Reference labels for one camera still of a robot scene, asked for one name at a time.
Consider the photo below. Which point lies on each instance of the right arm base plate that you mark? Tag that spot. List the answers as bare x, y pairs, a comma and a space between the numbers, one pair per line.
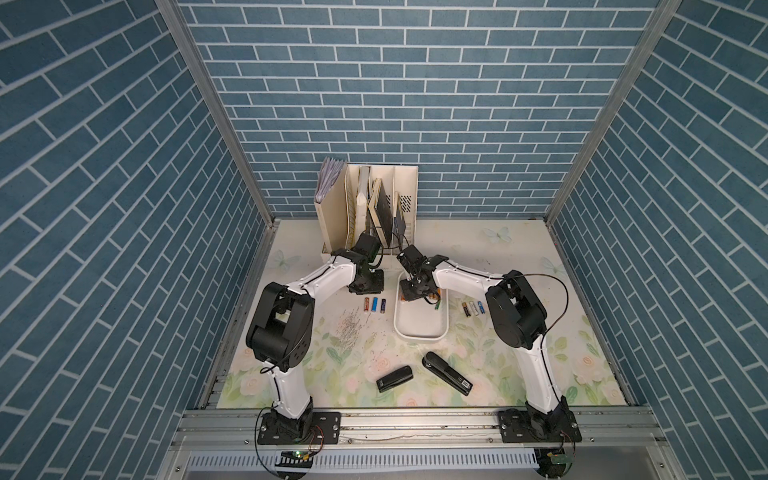
523, 426

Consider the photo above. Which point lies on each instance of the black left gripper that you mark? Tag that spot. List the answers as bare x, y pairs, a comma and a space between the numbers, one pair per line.
378, 286

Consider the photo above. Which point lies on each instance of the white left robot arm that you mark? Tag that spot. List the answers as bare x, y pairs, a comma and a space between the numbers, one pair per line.
280, 331

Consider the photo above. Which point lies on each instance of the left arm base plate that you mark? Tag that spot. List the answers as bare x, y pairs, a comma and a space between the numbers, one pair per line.
318, 426

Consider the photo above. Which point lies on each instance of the large black stapler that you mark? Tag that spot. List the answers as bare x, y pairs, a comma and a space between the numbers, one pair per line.
442, 369

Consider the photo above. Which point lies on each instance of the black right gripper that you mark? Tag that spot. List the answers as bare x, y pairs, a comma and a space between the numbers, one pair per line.
406, 296

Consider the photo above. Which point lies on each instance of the aluminium front rail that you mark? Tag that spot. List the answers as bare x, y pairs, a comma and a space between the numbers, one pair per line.
238, 429

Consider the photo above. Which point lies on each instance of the purple paper stack folder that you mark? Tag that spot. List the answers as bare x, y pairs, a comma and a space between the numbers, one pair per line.
331, 169

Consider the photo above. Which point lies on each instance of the white ribbed cable duct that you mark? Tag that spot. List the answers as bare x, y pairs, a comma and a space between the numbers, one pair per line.
366, 461

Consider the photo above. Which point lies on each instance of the white plastic storage tray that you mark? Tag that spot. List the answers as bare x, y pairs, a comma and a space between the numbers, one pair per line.
418, 321

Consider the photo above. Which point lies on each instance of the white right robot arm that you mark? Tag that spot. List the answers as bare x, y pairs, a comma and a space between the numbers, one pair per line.
518, 317

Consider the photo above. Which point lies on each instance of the small black stapler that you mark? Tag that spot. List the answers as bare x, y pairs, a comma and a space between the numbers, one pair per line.
394, 379

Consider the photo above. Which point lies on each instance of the beige file organizer rack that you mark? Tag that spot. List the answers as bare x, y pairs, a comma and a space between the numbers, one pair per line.
343, 215

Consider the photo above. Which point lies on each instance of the dark small notebook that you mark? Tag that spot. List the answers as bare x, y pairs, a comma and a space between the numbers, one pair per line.
399, 223

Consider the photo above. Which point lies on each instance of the black framed tablet board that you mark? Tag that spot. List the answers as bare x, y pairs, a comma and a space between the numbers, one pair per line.
380, 213

